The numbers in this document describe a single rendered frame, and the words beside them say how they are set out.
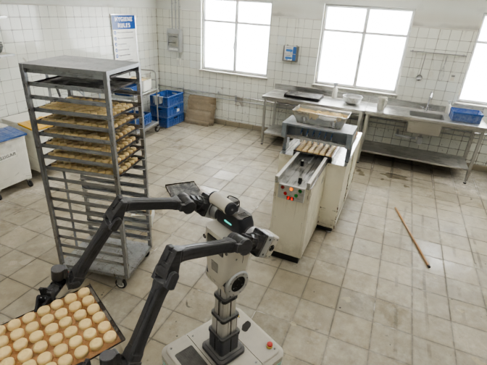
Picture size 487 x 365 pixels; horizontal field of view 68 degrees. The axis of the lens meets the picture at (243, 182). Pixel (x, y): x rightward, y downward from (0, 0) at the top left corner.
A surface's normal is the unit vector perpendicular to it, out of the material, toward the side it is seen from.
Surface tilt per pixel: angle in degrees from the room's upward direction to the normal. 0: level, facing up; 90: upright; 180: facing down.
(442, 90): 90
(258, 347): 0
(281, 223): 90
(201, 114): 67
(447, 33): 90
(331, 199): 90
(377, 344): 0
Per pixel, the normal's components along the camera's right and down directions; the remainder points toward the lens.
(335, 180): -0.40, 0.38
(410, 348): 0.06, -0.90
